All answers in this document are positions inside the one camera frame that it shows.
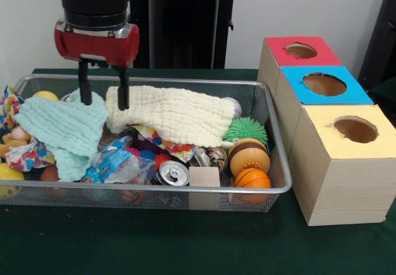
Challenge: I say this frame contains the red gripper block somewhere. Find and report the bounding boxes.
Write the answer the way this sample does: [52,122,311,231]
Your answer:
[54,24,140,112]

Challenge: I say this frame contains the yellow-brown plush toy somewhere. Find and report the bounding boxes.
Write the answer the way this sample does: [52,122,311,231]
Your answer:
[0,126,32,159]

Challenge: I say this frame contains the wooden three-hole sorting box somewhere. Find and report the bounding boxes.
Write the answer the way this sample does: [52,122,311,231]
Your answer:
[257,35,396,227]

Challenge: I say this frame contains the mint waffle cloth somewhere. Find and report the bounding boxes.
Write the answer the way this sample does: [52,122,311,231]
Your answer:
[14,88,109,183]

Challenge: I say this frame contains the yellow ball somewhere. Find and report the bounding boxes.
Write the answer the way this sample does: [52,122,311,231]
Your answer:
[32,90,59,102]
[0,162,25,200]

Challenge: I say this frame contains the crushed clear water bottle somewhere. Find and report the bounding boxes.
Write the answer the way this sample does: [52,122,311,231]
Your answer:
[82,135,157,185]

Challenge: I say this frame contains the cream waffle cloth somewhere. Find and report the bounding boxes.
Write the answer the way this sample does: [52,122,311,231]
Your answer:
[105,85,235,148]

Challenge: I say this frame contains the black drink can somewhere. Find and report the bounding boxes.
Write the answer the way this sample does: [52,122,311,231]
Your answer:
[153,160,191,186]

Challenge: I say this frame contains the plain wooden block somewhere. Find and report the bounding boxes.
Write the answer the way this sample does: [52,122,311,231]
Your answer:
[188,166,222,211]

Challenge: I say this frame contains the green spiky rubber ball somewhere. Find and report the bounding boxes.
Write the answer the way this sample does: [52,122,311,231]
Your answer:
[222,116,269,146]

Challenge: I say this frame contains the toy hamburger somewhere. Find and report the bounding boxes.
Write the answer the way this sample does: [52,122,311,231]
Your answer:
[228,137,272,178]

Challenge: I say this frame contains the dark green tablecloth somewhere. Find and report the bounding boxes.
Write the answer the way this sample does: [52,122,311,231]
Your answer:
[0,67,396,275]

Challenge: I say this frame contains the orange toy basketball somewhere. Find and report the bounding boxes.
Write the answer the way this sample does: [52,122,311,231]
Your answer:
[233,167,272,204]

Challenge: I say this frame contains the side table with green cloth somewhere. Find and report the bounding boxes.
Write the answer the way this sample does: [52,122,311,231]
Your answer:
[368,76,396,105]

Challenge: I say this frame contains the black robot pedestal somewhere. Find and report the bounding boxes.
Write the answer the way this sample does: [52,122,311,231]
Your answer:
[126,0,250,70]

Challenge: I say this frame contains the shallow wire mesh bin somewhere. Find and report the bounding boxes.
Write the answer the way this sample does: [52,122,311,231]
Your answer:
[0,73,293,214]

